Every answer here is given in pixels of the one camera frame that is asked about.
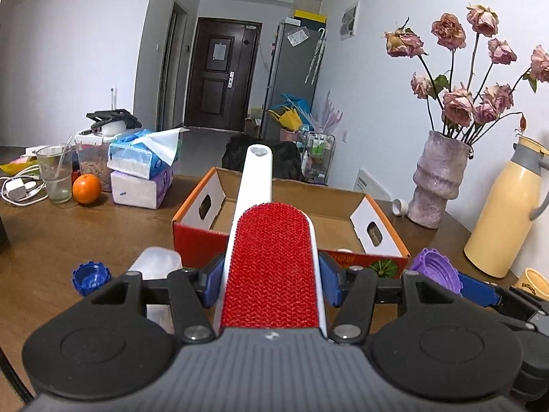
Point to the red cardboard box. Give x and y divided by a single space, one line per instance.
193 231

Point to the red and white lint brush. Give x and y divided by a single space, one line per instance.
270 257

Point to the trolley rack with bottles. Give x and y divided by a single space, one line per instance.
317 156

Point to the yellow bag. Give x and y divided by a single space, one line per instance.
289 119

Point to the blue tissue pack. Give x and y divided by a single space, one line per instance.
133 156

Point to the orange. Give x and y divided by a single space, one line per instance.
86 189

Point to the white rod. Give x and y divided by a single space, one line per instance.
112 98

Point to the white folded umbrella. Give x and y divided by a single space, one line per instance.
316 55

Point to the grey side door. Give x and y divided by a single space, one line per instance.
171 68

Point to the clear food container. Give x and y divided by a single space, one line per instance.
92 158

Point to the glass with straw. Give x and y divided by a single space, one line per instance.
55 180

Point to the dark brown door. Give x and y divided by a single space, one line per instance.
221 77

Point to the small brown cardboard box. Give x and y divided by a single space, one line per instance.
253 128

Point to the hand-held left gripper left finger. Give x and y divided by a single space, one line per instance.
210 281

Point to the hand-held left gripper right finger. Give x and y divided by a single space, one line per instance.
328 281

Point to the blue bag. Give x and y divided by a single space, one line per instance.
296 102

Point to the yellow thermos jug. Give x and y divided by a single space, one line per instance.
502 214

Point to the dried pink roses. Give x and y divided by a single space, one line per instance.
457 103

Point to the pink bucket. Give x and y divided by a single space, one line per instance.
289 134

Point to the clear plastic sleeve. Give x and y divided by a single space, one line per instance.
298 36

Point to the yellow box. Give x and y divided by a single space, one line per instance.
309 16

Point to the pink ceramic vase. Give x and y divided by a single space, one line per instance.
437 180

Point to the translucent cotton swab box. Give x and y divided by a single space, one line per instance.
154 261

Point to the purple feather decoration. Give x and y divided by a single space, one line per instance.
329 116

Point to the white flat box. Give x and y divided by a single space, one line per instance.
38 151

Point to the blue plastic cap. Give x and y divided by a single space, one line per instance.
91 278

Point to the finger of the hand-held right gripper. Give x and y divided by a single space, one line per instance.
478 289

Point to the purple plastic cap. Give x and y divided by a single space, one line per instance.
433 266

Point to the yellow bear mug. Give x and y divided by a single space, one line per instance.
534 283

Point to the small white cup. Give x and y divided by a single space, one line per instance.
399 207

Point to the white and purple tissue pack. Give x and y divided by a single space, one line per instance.
137 191

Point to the grey fridge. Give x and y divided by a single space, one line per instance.
289 77

